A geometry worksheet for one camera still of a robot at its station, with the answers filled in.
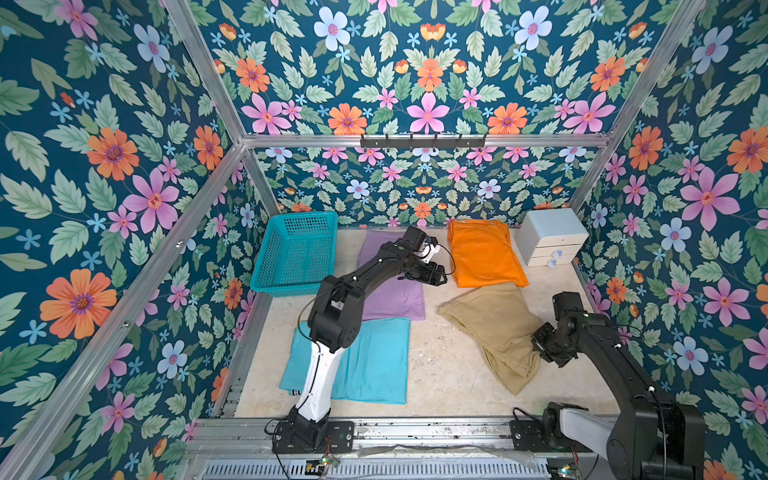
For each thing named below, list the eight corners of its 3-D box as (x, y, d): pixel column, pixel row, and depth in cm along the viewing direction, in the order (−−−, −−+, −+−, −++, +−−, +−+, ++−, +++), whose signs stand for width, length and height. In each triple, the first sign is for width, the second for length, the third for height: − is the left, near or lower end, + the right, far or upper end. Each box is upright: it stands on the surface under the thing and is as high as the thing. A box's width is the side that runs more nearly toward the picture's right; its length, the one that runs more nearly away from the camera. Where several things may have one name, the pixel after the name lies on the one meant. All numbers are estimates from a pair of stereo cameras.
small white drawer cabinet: (528, 273, 109) (543, 246, 97) (504, 235, 121) (515, 206, 109) (573, 263, 112) (593, 235, 99) (545, 227, 124) (560, 198, 112)
